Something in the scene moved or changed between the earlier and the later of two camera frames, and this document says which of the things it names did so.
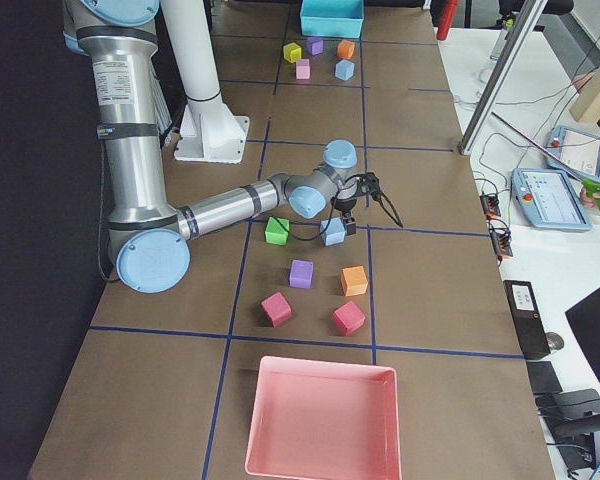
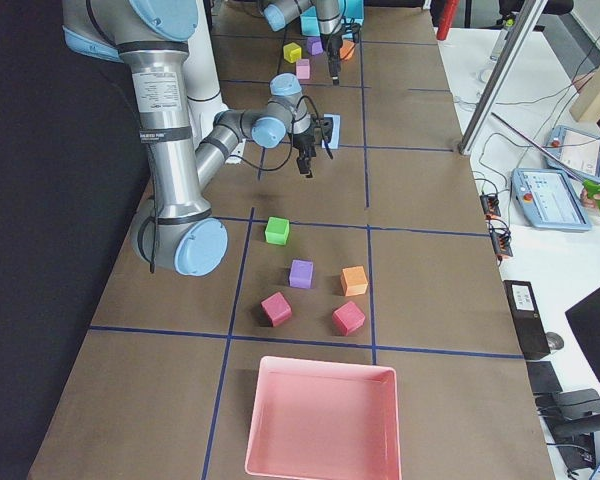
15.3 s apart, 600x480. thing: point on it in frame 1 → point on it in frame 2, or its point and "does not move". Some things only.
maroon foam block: (277, 308) does not move
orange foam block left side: (346, 49) does not move
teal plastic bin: (340, 19) does not move
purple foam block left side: (315, 46) does not move
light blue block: (344, 69) → (336, 123)
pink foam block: (303, 71) does not move
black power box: (526, 318) does not move
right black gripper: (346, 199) → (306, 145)
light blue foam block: (335, 232) → (335, 138)
